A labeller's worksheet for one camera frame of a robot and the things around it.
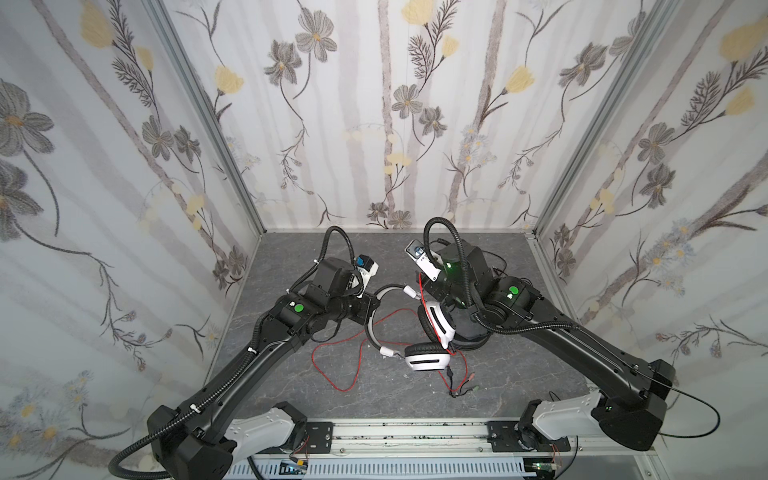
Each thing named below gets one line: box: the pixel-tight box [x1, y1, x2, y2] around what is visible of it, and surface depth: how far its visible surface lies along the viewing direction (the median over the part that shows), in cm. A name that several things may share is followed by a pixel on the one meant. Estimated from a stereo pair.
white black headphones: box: [366, 285, 457, 371], surface depth 62 cm
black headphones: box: [417, 304, 493, 351], surface depth 64 cm
